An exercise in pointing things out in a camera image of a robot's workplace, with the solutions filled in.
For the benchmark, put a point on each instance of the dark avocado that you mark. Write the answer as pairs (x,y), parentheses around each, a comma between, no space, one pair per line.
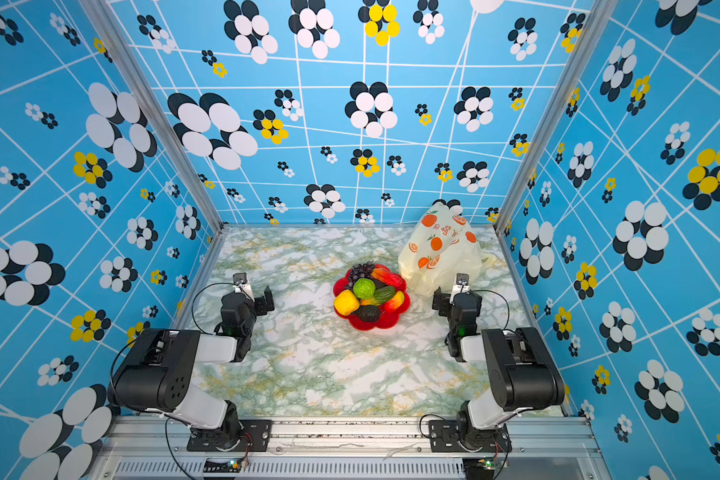
(368,314)

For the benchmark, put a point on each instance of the aluminium front rail frame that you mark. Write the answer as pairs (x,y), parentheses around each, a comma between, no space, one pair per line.
(352,448)

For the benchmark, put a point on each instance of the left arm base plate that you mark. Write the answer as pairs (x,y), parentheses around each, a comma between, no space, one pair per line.
(240,436)

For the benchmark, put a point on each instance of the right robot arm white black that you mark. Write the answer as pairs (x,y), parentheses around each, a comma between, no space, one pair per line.
(522,374)

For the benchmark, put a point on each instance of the left corner aluminium post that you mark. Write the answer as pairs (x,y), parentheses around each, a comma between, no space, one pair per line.
(133,74)

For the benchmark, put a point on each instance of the corner aluminium post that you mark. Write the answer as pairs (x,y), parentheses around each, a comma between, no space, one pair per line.
(597,20)
(133,74)

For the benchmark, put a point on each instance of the red flower-shaped plate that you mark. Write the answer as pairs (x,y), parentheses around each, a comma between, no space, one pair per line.
(387,320)

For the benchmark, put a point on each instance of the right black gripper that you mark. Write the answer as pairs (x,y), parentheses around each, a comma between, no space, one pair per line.
(441,302)

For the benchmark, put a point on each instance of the dark purple grapes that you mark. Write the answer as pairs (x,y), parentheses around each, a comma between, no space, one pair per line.
(360,271)

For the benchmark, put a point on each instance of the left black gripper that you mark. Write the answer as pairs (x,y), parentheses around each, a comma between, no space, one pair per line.
(261,301)

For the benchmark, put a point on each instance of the yellowish plastic bag orange print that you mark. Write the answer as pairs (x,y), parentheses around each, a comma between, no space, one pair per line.
(442,245)

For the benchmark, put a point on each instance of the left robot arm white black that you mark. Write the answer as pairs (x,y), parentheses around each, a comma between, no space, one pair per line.
(156,375)

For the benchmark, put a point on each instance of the red chili pepper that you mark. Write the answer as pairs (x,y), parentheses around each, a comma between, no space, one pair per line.
(388,278)

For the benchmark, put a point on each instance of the right corner aluminium post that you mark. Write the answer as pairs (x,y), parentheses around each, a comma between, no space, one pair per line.
(597,20)

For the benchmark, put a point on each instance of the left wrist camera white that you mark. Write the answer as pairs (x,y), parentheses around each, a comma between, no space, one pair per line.
(241,282)

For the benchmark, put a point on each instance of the green bumpy fruit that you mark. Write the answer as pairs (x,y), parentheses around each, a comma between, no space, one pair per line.
(364,288)

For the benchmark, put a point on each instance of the green cucumber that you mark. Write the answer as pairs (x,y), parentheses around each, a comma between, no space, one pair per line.
(382,295)

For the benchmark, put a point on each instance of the yellow bell pepper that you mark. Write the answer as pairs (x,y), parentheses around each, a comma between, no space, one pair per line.
(346,303)

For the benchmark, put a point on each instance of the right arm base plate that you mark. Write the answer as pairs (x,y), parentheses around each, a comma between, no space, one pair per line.
(452,436)

